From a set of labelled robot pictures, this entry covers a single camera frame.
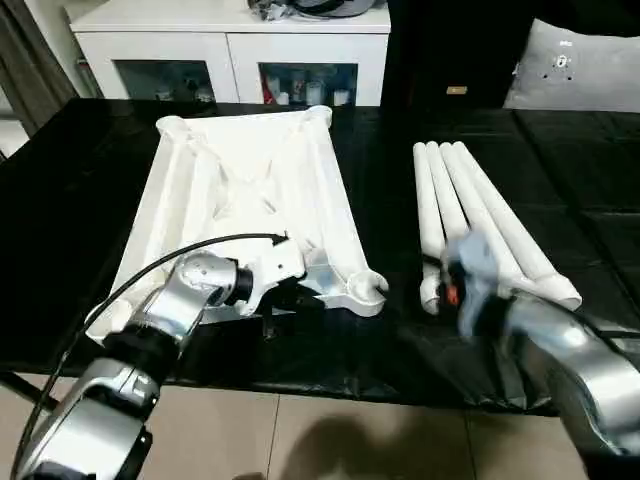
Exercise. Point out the white plastic table leg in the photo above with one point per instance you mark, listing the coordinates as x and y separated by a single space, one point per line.
447 200
499 200
474 200
425 210

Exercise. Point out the white plastic table top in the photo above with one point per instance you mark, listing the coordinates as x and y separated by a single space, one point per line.
240 180

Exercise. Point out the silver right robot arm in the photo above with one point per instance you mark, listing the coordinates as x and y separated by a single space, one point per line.
570 350

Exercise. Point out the black table mat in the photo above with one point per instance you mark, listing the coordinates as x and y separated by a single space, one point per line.
70 200

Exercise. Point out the white glass-door cabinet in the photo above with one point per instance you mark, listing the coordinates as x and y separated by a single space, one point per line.
220 45

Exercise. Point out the grey cushion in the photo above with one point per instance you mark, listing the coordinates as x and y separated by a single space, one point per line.
580 70

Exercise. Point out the black cabinet with yellow label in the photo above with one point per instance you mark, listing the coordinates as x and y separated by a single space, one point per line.
450 50

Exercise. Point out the grey curtain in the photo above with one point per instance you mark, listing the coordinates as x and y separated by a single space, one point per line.
30 50

